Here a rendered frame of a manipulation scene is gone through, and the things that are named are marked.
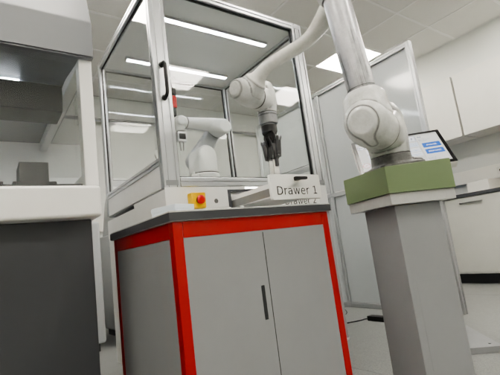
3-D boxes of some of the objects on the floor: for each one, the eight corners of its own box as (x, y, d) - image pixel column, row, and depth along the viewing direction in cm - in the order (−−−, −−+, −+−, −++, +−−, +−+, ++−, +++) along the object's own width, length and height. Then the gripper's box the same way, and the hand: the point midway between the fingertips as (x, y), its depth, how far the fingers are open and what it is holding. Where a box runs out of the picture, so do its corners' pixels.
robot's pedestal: (507, 408, 126) (458, 186, 138) (433, 431, 118) (388, 193, 130) (440, 381, 154) (405, 199, 166) (378, 397, 146) (345, 205, 158)
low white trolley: (366, 429, 124) (329, 202, 136) (198, 531, 88) (168, 210, 100) (262, 389, 170) (241, 222, 182) (123, 445, 134) (109, 233, 146)
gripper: (285, 120, 173) (292, 171, 169) (265, 131, 185) (271, 178, 181) (272, 119, 168) (279, 170, 165) (253, 129, 180) (259, 178, 177)
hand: (274, 167), depth 173 cm, fingers closed
